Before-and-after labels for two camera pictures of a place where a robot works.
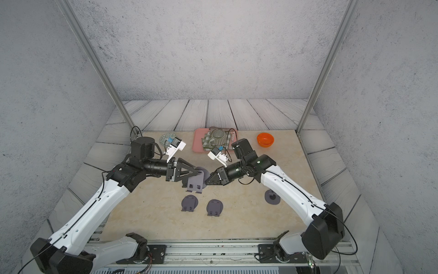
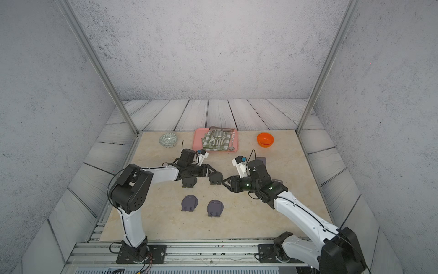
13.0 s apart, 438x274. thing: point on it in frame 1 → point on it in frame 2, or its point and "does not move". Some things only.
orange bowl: [265, 140] does not move
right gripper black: [224, 176] → [235, 183]
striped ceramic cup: [218, 138] does not move
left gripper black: [174, 170] → [205, 166]
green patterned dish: [166, 139] does not move
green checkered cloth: [207, 136] does not move
